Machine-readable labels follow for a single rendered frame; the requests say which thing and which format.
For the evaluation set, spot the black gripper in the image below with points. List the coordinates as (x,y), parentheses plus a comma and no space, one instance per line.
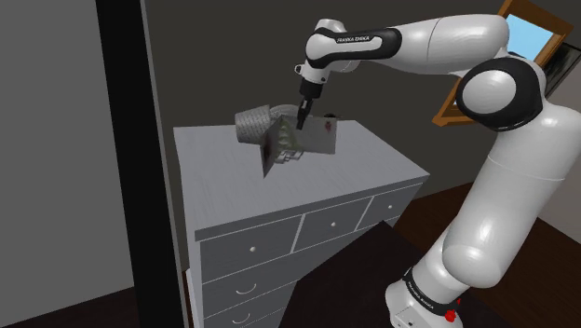
(311,90)

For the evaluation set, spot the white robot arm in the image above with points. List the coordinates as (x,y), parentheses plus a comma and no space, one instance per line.
(508,191)

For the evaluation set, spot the grey curved object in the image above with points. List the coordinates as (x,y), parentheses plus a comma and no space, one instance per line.
(285,110)

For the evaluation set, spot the small dark object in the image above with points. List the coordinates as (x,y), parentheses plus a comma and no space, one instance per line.
(331,116)

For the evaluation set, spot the grey open picture book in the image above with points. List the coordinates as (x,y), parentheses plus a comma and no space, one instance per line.
(318,136)

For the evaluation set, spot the grey woven basket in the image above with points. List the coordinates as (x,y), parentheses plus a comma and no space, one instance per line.
(252,125)

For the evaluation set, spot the grey chest of drawers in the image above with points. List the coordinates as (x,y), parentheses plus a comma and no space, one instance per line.
(236,191)

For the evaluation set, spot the dark wall picture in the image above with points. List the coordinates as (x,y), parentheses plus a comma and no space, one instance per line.
(564,63)

